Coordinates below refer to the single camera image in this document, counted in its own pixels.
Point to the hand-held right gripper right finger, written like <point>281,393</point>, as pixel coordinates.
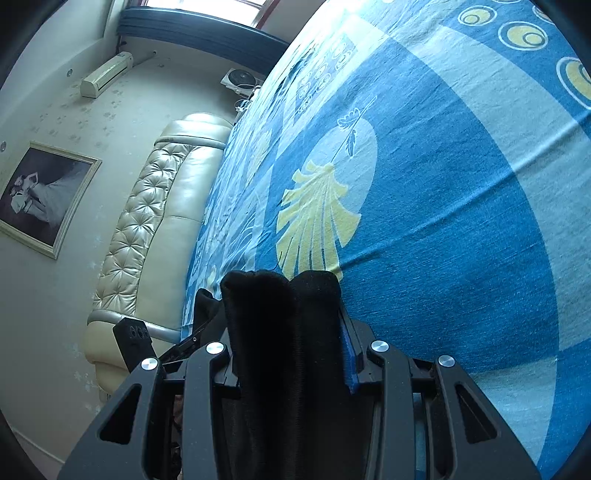
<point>348,364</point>

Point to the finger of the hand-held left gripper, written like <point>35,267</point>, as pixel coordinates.
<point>205,309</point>
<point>131,344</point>

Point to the framed wall photo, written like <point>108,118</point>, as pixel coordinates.
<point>44,198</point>

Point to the dark blue curtain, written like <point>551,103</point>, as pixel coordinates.
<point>198,32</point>

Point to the white air conditioner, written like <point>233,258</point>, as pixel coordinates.
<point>106,74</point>

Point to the black pants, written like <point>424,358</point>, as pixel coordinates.
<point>277,346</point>

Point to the cream leather headboard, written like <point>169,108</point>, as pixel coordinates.
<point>152,221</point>

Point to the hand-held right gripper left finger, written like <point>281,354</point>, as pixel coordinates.
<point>217,364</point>

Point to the blue patterned bedsheet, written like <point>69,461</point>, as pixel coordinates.
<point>438,230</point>

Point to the white fan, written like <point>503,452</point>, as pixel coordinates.
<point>240,79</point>

